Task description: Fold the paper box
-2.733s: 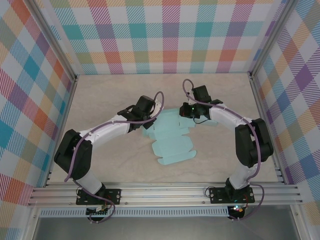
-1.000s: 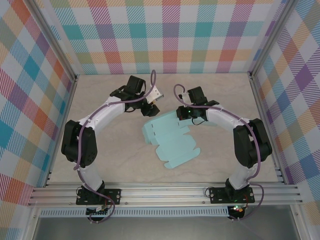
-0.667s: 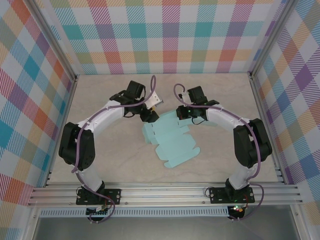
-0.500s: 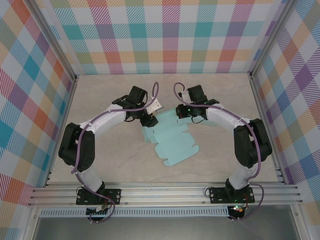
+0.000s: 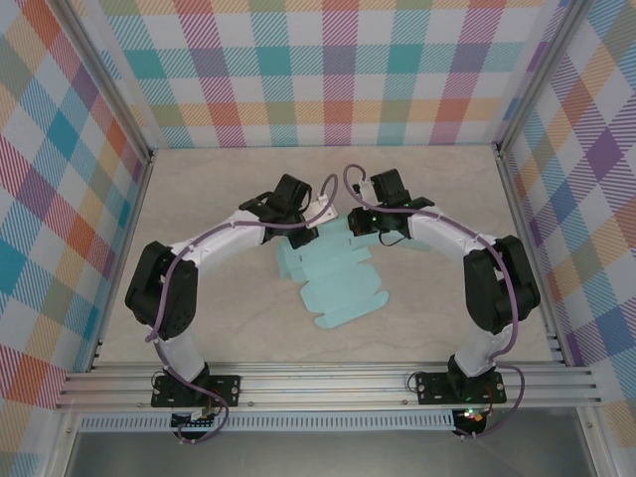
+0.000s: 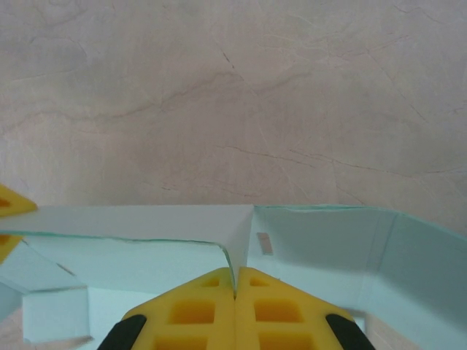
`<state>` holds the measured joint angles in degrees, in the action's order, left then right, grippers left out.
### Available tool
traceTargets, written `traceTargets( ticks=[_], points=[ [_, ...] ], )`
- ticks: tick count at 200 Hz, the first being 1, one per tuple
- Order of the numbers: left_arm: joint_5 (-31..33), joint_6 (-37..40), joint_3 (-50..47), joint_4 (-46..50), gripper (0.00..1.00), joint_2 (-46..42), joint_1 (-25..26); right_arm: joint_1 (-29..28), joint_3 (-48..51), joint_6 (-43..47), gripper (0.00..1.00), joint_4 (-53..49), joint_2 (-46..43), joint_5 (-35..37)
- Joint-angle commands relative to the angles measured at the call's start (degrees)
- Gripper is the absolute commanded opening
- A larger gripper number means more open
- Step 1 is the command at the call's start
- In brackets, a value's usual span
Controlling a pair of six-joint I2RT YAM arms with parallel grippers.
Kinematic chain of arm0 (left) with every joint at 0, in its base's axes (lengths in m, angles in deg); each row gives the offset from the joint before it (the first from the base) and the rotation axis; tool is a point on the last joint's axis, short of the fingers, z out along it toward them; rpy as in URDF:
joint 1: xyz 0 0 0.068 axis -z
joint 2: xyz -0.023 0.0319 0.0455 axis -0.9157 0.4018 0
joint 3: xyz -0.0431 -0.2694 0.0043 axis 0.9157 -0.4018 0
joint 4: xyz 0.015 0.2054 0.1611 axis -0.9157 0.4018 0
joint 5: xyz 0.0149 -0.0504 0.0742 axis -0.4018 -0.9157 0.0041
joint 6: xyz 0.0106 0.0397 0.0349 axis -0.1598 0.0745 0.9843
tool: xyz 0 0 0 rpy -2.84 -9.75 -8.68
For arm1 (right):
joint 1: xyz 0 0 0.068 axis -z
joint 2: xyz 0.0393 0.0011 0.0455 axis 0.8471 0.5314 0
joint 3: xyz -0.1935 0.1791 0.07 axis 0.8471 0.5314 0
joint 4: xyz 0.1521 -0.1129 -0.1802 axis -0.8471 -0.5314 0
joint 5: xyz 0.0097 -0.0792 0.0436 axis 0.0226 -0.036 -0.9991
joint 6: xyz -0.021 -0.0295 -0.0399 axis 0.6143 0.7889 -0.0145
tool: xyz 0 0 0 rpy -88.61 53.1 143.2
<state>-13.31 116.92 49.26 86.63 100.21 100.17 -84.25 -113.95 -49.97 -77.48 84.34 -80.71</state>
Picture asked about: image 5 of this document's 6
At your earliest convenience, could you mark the white slotted cable duct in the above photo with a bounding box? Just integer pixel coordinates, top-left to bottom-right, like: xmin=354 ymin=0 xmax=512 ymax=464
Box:
xmin=79 ymin=409 xmax=456 ymax=432

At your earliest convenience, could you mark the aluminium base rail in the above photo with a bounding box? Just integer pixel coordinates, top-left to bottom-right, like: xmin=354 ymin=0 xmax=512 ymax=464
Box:
xmin=54 ymin=361 xmax=602 ymax=411

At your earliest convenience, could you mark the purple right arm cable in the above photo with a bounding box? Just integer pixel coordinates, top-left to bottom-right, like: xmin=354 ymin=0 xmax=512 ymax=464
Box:
xmin=342 ymin=163 xmax=527 ymax=441

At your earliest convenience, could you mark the aluminium side rail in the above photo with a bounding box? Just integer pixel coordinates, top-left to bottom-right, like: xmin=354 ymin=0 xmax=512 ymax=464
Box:
xmin=86 ymin=148 xmax=158 ymax=374
xmin=495 ymin=143 xmax=570 ymax=368

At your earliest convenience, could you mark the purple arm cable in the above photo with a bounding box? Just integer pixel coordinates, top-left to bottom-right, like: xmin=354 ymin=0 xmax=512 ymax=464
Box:
xmin=342 ymin=163 xmax=527 ymax=441
xmin=143 ymin=173 xmax=342 ymax=446

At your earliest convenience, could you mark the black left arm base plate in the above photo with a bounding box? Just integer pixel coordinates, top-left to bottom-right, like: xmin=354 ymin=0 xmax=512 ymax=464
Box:
xmin=151 ymin=375 xmax=243 ymax=408

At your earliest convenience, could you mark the aluminium frame post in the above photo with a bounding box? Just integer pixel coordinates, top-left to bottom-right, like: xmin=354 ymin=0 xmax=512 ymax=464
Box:
xmin=52 ymin=0 xmax=155 ymax=160
xmin=494 ymin=0 xmax=592 ymax=150

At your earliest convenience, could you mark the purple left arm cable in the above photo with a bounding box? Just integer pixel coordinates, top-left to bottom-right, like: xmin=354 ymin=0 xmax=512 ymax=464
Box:
xmin=143 ymin=173 xmax=342 ymax=446

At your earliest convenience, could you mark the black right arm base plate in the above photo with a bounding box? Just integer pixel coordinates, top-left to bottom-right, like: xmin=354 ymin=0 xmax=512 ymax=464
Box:
xmin=414 ymin=371 xmax=508 ymax=406

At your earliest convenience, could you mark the grey metal panel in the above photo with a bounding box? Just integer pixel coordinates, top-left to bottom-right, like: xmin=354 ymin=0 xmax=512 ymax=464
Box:
xmin=64 ymin=429 xmax=597 ymax=477

